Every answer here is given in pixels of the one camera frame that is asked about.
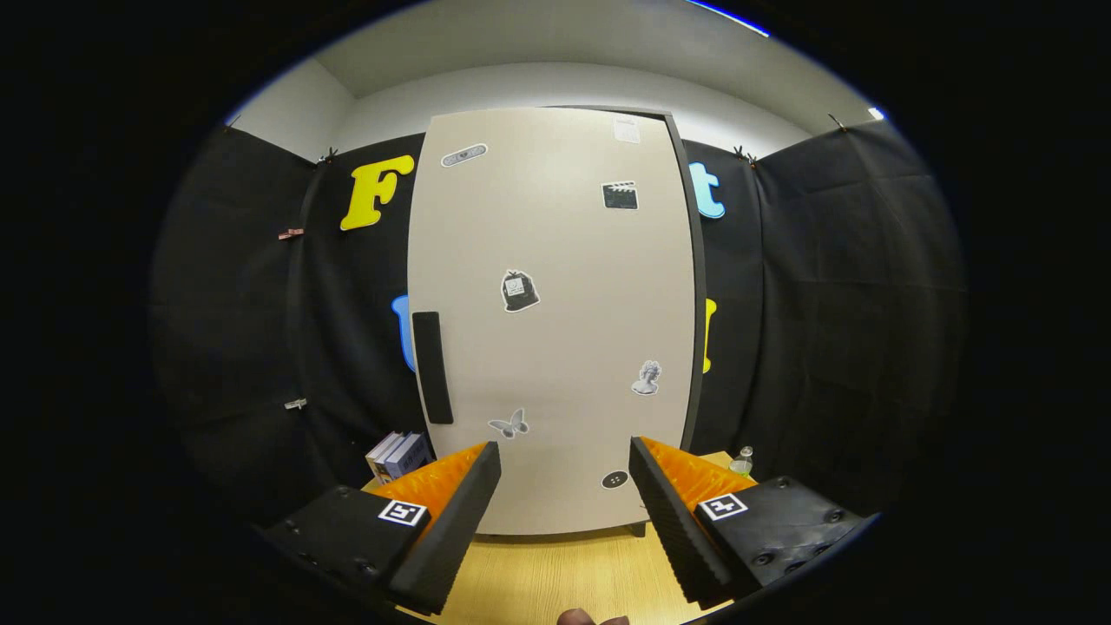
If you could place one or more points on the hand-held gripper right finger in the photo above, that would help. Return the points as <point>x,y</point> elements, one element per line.
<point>673,529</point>

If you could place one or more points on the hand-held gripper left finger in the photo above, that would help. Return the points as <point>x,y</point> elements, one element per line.
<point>451,529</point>

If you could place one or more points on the beige shoe cabinet door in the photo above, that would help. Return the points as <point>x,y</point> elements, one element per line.
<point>564,347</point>

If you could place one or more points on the grey shoe cabinet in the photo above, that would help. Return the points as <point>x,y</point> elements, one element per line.
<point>700,304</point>

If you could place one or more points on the blue book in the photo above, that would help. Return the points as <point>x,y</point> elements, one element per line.
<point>410,456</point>

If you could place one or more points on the green drink bottle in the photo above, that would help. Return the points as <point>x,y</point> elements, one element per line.
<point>742,462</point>

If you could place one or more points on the white spine book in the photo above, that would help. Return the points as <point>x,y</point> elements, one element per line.
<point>392,450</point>
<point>378,448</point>

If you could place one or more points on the black backdrop cloth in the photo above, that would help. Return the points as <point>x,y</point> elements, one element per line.
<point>833,330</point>

